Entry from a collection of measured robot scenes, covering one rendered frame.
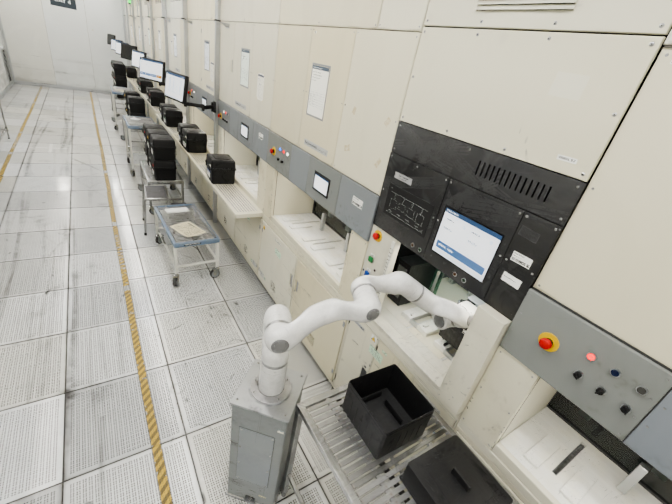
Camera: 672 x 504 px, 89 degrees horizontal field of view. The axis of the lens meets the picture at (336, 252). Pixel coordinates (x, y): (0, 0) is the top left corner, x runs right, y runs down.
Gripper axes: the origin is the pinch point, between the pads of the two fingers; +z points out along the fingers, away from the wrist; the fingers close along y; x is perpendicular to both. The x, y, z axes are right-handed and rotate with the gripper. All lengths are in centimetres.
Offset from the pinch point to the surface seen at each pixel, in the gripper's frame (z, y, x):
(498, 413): -30, 39, -18
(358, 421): -73, 7, -38
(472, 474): -49, 47, -33
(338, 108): -28, -115, 71
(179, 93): -70, -342, 40
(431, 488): -68, 42, -33
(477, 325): -34.7, 17.8, 13.1
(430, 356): -17.7, -4.4, -32.4
